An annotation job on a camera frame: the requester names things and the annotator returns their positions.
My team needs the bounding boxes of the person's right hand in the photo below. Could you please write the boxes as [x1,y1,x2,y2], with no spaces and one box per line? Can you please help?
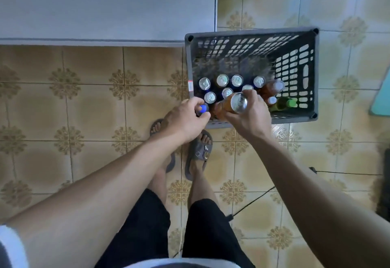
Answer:
[222,88,273,144]

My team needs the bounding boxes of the black box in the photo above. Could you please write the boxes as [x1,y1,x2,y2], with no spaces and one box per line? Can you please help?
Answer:
[378,149,390,223]

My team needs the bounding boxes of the orange can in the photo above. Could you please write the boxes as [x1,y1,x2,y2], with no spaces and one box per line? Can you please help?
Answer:
[210,92,249,121]

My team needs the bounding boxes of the white metal shelf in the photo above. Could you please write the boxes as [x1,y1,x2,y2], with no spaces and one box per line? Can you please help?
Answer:
[0,0,217,48]

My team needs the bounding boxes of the teal cabinet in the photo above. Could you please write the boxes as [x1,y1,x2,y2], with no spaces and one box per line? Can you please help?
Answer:
[368,67,390,117]

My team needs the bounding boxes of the grey plastic crate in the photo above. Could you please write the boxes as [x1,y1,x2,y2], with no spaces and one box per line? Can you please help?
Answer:
[186,26,321,128]

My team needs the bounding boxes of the person's leg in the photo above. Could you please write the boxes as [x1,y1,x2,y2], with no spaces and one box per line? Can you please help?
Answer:
[146,155,170,206]
[188,158,217,211]

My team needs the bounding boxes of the person's left hand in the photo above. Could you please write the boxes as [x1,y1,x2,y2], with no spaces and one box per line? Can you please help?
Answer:
[160,97,211,147]

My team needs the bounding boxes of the black cable with adapter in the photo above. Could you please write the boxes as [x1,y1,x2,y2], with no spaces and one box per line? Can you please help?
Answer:
[308,166,390,177]

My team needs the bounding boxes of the cola bottle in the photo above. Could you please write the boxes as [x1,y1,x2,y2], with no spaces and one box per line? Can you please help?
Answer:
[195,103,210,117]

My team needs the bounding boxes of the person's right forearm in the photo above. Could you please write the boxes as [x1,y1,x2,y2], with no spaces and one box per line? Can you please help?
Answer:
[247,131,390,268]

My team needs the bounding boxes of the person's grey sleeve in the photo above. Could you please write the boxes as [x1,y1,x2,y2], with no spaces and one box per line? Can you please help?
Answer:
[0,225,29,268]

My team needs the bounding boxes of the person's black shorts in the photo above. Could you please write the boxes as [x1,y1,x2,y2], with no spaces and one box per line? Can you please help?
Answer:
[94,188,256,268]

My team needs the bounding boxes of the person's grey shirt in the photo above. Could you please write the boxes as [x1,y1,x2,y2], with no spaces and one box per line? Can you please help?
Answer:
[125,257,241,268]

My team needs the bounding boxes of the person's left forearm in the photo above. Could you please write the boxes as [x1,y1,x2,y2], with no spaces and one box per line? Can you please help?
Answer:
[3,131,184,268]

